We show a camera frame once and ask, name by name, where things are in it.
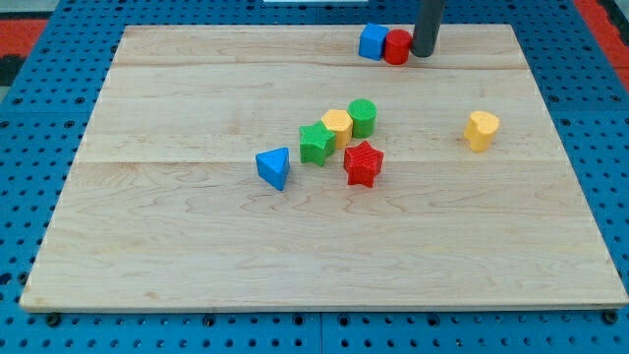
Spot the red cylinder block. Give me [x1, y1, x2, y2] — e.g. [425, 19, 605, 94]
[383, 29, 412, 65]

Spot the yellow hexagon block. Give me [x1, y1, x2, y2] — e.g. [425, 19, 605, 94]
[321, 109, 353, 149]

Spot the green star block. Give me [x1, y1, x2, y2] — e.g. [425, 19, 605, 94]
[299, 121, 336, 166]

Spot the blue triangle block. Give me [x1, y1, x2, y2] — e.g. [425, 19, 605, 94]
[256, 147, 290, 191]

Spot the red star block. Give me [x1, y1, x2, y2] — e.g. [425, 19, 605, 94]
[343, 141, 384, 188]

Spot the green cylinder block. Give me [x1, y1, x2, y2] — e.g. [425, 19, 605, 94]
[347, 98, 377, 139]

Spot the light wooden board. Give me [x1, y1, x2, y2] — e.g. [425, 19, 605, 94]
[21, 25, 628, 313]

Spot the blue cube block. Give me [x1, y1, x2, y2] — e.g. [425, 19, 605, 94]
[358, 23, 389, 61]

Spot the yellow heart block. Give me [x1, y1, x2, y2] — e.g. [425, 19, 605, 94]
[463, 111, 500, 152]

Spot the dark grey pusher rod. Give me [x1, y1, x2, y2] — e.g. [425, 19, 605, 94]
[411, 0, 446, 58]

